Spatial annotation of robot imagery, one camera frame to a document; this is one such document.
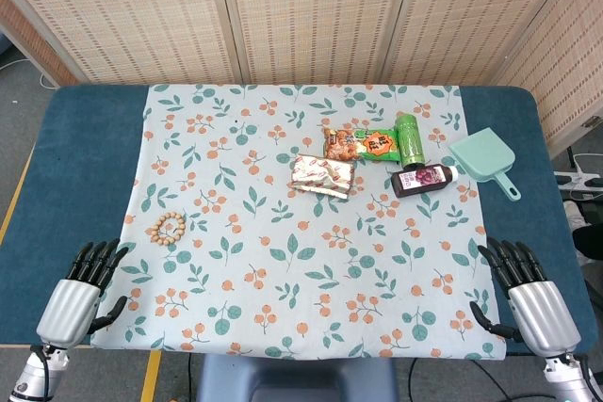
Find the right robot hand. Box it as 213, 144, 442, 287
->
469, 236, 582, 359

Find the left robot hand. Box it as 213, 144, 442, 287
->
36, 238, 129, 348

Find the wooden bead bracelet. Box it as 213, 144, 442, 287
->
150, 211, 187, 247

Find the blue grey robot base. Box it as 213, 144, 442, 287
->
195, 353, 401, 402

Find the mint green plastic scoop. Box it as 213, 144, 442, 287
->
448, 127, 522, 201

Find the dark purple juice bottle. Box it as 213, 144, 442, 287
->
390, 163, 460, 199

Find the green patterned can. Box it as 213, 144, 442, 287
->
394, 112, 425, 169

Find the floral patterned tablecloth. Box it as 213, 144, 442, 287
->
89, 84, 508, 361

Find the green peanut snack packet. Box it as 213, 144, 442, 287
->
321, 125, 401, 163

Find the silver red snack packet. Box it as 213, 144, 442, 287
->
288, 153, 356, 201

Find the woven folding screen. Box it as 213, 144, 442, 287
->
0, 0, 603, 158

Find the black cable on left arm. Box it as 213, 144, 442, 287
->
28, 344, 53, 398

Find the white cable on floor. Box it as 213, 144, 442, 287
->
0, 57, 60, 90

